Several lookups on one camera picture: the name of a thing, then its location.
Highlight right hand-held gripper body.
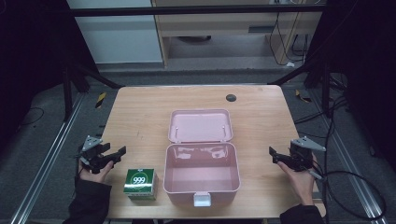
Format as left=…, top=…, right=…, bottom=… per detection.
left=287, top=135, right=327, bottom=173

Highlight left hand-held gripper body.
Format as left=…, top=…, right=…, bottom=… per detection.
left=78, top=134, right=112, bottom=175

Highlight person's left hand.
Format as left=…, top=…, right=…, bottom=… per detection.
left=78, top=159, right=115, bottom=185

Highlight person's right hand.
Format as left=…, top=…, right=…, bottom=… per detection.
left=276, top=154, right=318, bottom=207

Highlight green and white carton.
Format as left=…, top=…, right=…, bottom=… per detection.
left=122, top=167, right=159, bottom=201

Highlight yellow and black tape strip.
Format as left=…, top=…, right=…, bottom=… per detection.
left=294, top=89, right=313, bottom=104
left=94, top=91, right=107, bottom=109

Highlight black metal stand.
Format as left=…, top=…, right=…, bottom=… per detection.
left=268, top=59, right=332, bottom=119
left=61, top=63, right=125, bottom=123

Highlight pink plastic box with lid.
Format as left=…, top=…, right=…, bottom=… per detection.
left=163, top=107, right=242, bottom=208

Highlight white cabinet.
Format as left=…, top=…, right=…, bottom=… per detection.
left=66, top=0, right=164, bottom=65

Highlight silver floor rail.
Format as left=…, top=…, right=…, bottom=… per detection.
left=306, top=90, right=390, bottom=224
left=8, top=92, right=87, bottom=224

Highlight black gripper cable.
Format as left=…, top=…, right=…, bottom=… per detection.
left=308, top=167, right=388, bottom=221

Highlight black hanging cables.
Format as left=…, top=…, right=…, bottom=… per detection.
left=268, top=12, right=310, bottom=67

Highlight black metal frame bar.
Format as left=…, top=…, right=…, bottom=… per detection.
left=68, top=4, right=326, bottom=18

